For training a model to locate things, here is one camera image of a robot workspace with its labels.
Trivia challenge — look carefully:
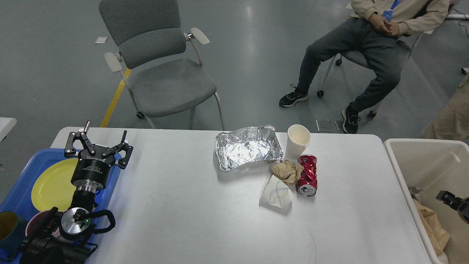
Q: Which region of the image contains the white chair under person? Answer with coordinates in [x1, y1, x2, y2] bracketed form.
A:
[313, 0, 448, 132]

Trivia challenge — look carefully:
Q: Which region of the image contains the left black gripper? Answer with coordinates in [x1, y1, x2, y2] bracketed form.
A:
[64, 120, 134, 191]

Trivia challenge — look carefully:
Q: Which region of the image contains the tan cloth at right edge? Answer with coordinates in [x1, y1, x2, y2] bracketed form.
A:
[419, 75, 469, 144]

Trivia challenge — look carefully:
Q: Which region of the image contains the aluminium foil tray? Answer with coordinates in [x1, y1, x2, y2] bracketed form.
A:
[215, 125, 284, 172]

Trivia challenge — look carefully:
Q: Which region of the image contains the seated person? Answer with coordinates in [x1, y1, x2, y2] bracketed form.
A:
[279, 0, 450, 134]

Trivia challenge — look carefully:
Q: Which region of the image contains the beige plastic bin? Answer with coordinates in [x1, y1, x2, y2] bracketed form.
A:
[384, 139, 469, 264]

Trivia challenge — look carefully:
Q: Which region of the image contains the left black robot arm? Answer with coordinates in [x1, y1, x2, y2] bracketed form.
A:
[18, 121, 133, 264]

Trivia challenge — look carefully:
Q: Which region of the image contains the brown paper ball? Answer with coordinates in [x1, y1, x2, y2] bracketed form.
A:
[271, 161, 304, 185]

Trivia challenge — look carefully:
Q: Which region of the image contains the white side table corner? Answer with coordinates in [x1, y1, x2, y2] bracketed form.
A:
[0, 117, 17, 142]

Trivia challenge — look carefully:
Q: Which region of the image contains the pink mug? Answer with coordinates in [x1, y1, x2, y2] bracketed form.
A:
[25, 209, 60, 238]

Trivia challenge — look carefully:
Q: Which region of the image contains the dark teal mug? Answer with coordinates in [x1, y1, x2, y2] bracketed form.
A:
[0, 212, 28, 263]

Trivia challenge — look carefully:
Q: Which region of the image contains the crushed red soda can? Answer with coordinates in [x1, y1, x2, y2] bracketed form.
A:
[295, 154, 318, 197]

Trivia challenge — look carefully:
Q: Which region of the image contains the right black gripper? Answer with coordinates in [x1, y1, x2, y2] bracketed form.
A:
[436, 191, 469, 223]

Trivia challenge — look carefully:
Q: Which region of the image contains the grey office chair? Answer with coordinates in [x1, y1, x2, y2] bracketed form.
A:
[99, 0, 225, 128]

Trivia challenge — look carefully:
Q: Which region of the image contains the yellow plate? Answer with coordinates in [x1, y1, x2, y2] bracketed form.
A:
[31, 158, 78, 212]

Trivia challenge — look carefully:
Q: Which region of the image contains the brown paper bag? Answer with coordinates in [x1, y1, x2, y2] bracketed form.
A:
[413, 199, 451, 257]

